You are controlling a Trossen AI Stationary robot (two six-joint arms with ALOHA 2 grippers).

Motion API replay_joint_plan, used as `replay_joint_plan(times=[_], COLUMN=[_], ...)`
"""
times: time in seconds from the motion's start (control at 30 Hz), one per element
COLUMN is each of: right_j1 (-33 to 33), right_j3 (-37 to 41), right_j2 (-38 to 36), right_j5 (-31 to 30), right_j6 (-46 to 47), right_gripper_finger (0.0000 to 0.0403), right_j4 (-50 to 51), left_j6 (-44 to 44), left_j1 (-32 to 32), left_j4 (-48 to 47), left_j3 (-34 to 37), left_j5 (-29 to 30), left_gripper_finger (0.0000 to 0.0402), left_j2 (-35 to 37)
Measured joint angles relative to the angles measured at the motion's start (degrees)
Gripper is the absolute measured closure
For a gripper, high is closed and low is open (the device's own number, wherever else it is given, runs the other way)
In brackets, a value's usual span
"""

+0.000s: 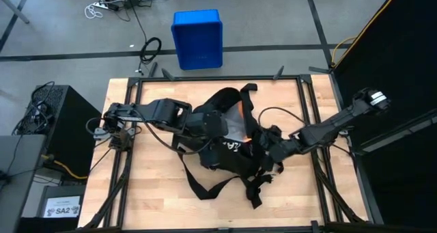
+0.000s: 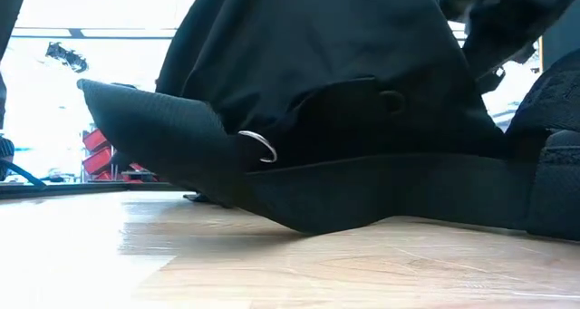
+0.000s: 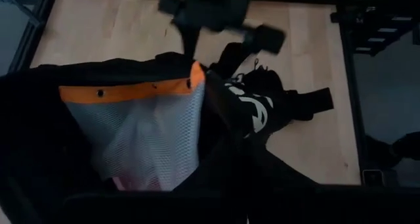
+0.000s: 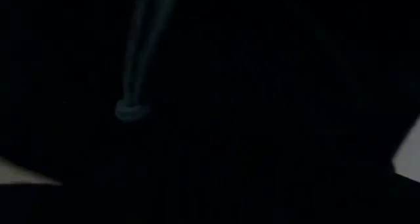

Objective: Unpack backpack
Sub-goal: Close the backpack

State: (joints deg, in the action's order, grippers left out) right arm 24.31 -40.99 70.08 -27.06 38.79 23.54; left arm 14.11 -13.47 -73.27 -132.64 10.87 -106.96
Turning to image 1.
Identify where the black backpack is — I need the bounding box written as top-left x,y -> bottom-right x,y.
172,83 -> 286,210

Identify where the grey desk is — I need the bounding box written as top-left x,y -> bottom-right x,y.
0,134 -> 47,233

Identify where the black metal table frame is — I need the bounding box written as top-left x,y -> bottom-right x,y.
80,61 -> 386,233

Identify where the white cable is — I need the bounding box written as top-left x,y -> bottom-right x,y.
84,2 -> 104,20

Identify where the grey metal leg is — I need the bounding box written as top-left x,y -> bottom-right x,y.
0,0 -> 31,25

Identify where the thick yellow cable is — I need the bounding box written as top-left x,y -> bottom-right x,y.
40,154 -> 89,180

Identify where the black metal beam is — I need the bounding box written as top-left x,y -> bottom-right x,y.
356,108 -> 437,152

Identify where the thin yellow cable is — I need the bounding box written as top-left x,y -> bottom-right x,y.
331,36 -> 358,68

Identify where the black backdrop panel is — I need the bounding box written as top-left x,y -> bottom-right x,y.
329,0 -> 437,233

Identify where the white SA2 label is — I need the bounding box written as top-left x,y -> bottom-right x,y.
43,195 -> 82,219

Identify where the white power strip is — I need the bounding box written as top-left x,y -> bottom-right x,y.
94,1 -> 119,11

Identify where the coiled black cable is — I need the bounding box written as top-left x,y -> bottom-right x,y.
138,37 -> 163,75

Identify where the blue plastic bin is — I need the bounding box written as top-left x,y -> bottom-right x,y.
171,9 -> 225,71

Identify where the black case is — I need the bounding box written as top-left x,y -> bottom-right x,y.
36,184 -> 86,233

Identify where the black cable bundle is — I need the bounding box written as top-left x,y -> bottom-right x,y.
12,81 -> 57,137

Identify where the mesh zip pouch orange trim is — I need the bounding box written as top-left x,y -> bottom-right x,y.
225,101 -> 253,143

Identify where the black computer tower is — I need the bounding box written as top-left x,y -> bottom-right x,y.
25,85 -> 102,179

